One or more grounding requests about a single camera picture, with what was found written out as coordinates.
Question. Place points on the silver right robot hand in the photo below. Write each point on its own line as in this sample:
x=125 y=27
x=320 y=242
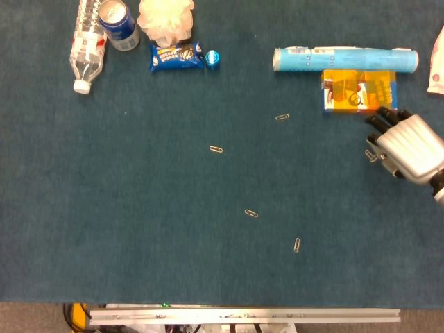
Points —
x=412 y=149

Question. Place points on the orange yellow carton box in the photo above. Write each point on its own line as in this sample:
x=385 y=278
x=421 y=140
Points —
x=354 y=90

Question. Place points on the white wet wipes pack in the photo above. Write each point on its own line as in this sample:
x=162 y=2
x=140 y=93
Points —
x=437 y=66

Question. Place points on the light blue rolled tube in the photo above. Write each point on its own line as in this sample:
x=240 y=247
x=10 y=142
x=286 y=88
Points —
x=347 y=59

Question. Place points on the small blue bottle cap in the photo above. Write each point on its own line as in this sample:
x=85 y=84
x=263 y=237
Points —
x=212 y=59

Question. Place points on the blue cookie packet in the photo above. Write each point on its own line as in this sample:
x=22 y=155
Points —
x=177 y=57

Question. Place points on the white mesh bath sponge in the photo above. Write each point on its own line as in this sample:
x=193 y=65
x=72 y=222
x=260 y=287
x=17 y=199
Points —
x=166 y=21

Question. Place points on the teal felt table cloth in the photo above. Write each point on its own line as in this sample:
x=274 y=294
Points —
x=138 y=208

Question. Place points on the blue soda can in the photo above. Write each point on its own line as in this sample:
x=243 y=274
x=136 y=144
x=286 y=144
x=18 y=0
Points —
x=119 y=27

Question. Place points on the clear plastic water bottle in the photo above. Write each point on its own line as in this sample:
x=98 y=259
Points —
x=88 y=45

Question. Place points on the yellow object under table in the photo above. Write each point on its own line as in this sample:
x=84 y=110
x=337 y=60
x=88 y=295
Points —
x=79 y=314

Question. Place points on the aluminium profile rail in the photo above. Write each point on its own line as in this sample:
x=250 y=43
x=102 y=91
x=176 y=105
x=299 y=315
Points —
x=243 y=316

